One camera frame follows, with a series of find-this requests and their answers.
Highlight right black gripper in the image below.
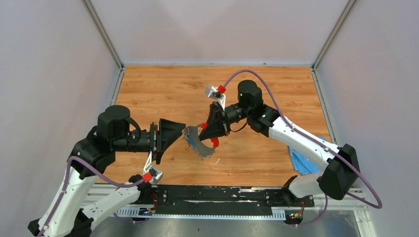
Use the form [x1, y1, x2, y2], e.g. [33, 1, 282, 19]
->
[199, 102, 251, 141]

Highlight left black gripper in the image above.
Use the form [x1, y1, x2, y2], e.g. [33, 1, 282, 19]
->
[114, 117, 187, 163]

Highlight red handled metal key holder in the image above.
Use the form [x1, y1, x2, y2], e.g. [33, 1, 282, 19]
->
[183, 124, 215, 159]

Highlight blue tag key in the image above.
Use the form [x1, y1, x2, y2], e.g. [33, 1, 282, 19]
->
[189, 138, 196, 151]

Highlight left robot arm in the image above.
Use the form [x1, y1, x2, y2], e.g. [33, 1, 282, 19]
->
[28, 105, 186, 237]

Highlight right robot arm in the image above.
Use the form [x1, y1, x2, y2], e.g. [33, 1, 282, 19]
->
[199, 80, 360, 206]

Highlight blue cloth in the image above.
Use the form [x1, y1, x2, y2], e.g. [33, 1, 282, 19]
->
[288, 146, 321, 175]

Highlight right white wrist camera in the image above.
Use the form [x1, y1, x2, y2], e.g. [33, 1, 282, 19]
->
[205, 86, 226, 111]

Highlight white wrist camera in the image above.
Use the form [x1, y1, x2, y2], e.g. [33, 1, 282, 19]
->
[142, 152, 163, 185]
[205, 86, 226, 111]

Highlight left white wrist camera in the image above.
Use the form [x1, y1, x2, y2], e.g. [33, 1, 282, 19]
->
[142, 152, 163, 185]

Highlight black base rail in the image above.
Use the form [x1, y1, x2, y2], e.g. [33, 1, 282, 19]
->
[118, 184, 315, 220]

